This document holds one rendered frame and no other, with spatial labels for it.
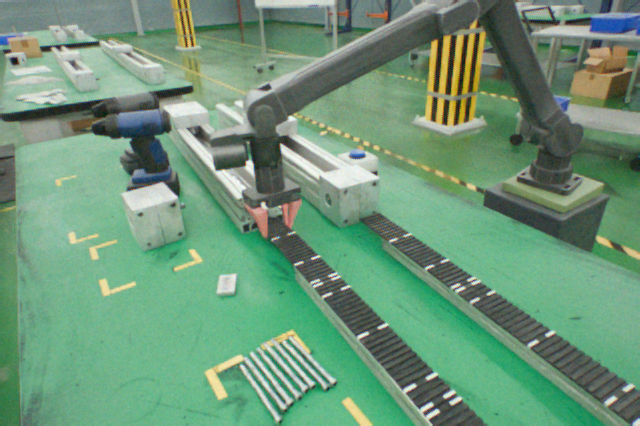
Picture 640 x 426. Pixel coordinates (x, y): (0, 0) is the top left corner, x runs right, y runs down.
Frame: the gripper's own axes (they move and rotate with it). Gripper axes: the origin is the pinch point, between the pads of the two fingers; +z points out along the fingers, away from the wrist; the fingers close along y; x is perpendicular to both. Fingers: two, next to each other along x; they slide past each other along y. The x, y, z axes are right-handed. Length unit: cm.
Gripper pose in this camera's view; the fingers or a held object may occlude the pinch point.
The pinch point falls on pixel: (276, 230)
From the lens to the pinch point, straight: 86.3
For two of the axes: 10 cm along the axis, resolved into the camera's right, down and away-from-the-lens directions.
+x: 5.1, 3.2, -8.0
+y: -8.6, 2.8, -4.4
